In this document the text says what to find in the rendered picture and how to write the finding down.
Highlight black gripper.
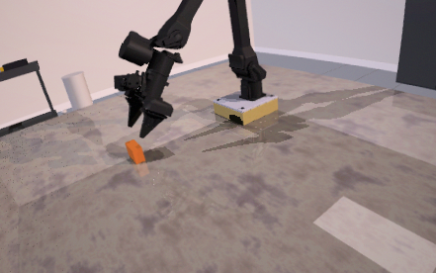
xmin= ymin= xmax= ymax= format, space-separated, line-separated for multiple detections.
xmin=125 ymin=69 xmax=173 ymax=138

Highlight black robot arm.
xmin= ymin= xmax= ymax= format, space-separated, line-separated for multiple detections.
xmin=114 ymin=0 xmax=267 ymax=101

